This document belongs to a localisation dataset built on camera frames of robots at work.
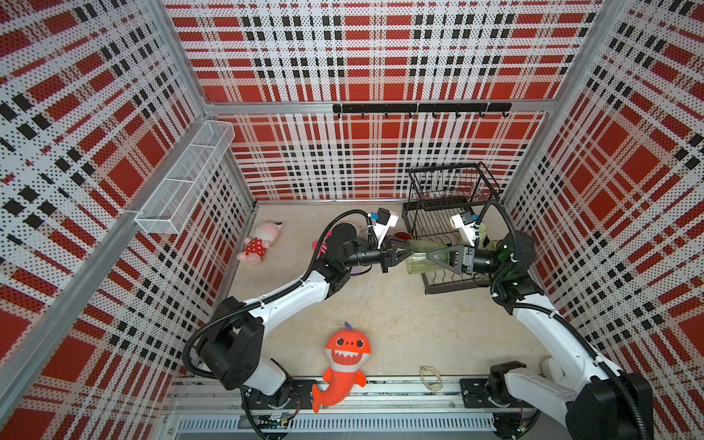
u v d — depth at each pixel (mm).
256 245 1005
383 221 622
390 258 628
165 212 677
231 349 426
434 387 734
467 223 625
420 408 729
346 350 737
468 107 904
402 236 997
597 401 380
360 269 688
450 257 616
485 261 603
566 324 476
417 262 603
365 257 638
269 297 483
